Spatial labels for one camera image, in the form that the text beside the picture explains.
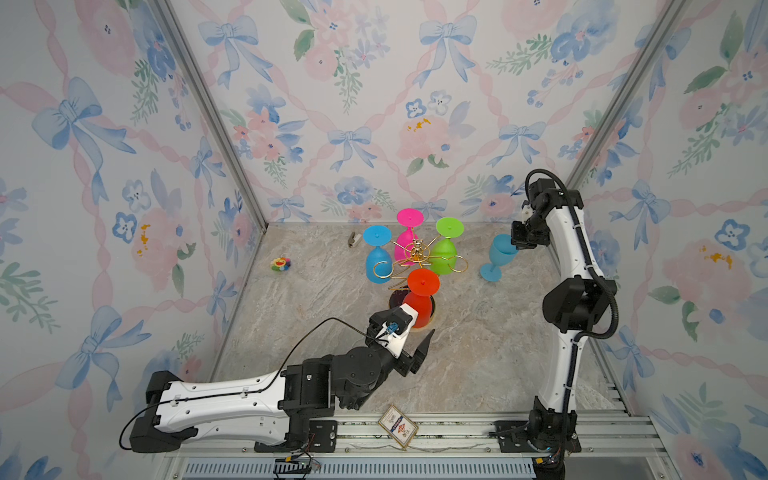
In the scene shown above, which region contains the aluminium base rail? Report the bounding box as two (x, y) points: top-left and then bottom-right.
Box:
(155, 410), (680, 479)

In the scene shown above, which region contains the aluminium corner post left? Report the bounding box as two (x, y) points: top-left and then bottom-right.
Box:
(148, 0), (268, 234)

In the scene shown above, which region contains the magenta wine glass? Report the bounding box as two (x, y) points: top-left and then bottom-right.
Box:
(394, 208), (424, 266)

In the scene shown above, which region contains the green wine glass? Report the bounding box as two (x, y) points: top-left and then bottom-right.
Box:
(429, 217), (464, 275)

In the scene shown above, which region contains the rainbow flower plush toy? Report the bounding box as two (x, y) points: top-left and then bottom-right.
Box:
(270, 257), (292, 272)

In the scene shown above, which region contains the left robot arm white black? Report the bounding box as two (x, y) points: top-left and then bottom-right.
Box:
(118, 304), (432, 454)

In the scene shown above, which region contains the aluminium corner post right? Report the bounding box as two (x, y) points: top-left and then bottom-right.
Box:
(567, 0), (690, 188)

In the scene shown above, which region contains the aluminium corner post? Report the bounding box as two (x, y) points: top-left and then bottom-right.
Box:
(148, 0), (268, 234)
(567, 0), (690, 188)

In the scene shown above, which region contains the red wine glass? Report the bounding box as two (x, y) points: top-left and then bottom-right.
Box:
(403, 268), (440, 328)

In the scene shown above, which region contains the cyan wine glass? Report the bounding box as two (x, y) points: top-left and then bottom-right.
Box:
(363, 225), (393, 284)

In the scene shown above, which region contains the light blue wine glass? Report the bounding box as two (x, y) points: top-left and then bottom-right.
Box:
(480, 234), (518, 282)

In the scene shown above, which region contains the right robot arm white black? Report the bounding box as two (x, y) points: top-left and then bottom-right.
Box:
(492, 168), (619, 479)

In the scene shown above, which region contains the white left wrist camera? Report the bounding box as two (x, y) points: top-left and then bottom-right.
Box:
(366, 304), (418, 359)

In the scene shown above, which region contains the gold wire glass rack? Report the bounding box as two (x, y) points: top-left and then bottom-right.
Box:
(387, 235), (469, 308)

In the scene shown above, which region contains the small framed card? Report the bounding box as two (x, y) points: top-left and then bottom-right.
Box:
(378, 405), (419, 449)

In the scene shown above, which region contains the small beige tape dispenser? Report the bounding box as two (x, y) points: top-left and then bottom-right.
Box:
(347, 233), (362, 248)

